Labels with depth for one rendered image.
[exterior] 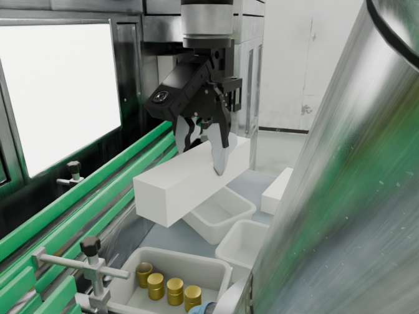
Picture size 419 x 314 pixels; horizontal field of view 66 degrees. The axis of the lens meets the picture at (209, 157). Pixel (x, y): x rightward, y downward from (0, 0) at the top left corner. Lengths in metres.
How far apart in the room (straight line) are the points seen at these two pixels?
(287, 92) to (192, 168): 3.56
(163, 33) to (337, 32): 2.88
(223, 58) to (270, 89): 3.50
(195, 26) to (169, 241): 0.62
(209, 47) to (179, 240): 0.60
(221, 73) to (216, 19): 0.09
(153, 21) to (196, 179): 0.89
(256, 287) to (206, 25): 0.37
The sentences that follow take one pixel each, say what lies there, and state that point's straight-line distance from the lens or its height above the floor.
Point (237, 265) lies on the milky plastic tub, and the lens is 0.75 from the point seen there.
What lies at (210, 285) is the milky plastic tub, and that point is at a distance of 0.76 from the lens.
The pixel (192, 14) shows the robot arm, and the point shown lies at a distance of 0.48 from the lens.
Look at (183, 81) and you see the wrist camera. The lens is 0.45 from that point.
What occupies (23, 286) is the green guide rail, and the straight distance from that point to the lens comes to 0.59.
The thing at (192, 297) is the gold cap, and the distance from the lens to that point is 0.69.
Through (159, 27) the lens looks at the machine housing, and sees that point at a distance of 1.28.
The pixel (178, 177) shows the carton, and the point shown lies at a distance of 0.46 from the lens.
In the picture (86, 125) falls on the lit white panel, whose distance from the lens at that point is 0.96.
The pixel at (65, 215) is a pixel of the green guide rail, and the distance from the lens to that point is 0.79.
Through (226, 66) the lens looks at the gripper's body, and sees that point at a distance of 0.52.
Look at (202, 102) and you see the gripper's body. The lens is 0.49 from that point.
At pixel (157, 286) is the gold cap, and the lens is 0.73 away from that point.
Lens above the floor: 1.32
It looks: 23 degrees down
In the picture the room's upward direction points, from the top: straight up
